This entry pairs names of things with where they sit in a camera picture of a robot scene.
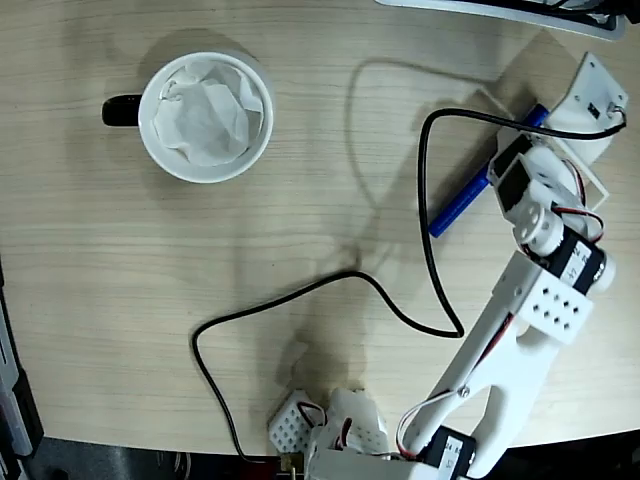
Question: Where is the white mug with black handle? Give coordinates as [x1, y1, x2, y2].
[101, 51, 275, 184]

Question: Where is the black camera cable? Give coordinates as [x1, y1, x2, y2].
[192, 107, 629, 464]

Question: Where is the crumpled white tissue paper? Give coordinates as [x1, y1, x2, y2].
[152, 62, 264, 168]

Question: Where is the grey metal bar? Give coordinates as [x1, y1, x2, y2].
[0, 299, 34, 459]

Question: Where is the blue pen with metal clip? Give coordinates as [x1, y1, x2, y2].
[428, 103, 551, 238]

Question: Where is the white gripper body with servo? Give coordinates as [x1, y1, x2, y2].
[487, 132, 587, 226]

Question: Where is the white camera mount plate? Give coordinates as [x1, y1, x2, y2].
[542, 51, 630, 210]

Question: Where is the black block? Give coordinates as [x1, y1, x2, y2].
[14, 369, 45, 454]

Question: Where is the silver desk cable box frame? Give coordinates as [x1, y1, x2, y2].
[374, 0, 626, 43]

